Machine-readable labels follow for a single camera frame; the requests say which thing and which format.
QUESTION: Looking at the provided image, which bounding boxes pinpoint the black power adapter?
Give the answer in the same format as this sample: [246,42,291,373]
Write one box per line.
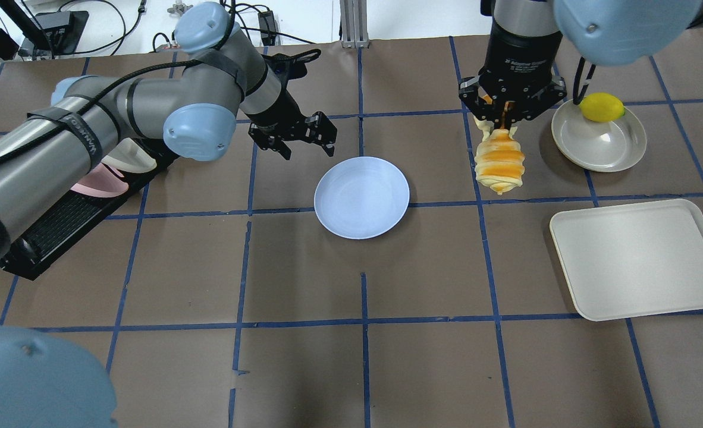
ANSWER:
[258,10,278,46]

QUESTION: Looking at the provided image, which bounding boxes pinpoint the striped bread roll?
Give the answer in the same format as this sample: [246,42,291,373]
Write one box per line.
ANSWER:
[474,119,525,196]

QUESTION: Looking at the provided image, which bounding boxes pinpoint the aluminium frame post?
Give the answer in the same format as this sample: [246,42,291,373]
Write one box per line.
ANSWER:
[340,0,370,49]

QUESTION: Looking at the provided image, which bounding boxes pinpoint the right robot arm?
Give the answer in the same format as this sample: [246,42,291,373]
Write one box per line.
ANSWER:
[459,1,703,129]

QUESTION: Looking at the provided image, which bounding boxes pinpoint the white rectangular tray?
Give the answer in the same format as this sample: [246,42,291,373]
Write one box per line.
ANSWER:
[549,199,703,322]

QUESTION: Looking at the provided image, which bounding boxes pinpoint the white plate with lemon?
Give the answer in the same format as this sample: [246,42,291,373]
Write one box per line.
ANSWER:
[551,101,648,173]

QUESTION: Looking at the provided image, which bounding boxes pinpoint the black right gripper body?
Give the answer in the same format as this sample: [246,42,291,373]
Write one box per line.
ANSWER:
[459,36,568,125]

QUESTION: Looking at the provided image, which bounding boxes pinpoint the black dish rack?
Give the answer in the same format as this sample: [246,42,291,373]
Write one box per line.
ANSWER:
[0,139,178,280]

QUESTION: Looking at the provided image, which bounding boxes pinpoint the pink plate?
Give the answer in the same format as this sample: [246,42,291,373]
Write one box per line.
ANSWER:
[70,163,129,199]

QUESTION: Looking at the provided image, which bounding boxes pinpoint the cream plate in rack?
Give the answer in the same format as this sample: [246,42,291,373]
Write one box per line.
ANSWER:
[102,138,158,174]

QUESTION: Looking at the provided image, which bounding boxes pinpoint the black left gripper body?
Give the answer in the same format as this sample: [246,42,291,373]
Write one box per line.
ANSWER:
[248,51,322,141]

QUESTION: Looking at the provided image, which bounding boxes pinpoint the yellow lemon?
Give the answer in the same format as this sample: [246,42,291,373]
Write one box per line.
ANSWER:
[578,92,626,124]

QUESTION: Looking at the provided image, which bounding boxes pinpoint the blue plate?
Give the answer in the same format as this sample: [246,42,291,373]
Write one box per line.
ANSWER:
[313,156,411,240]

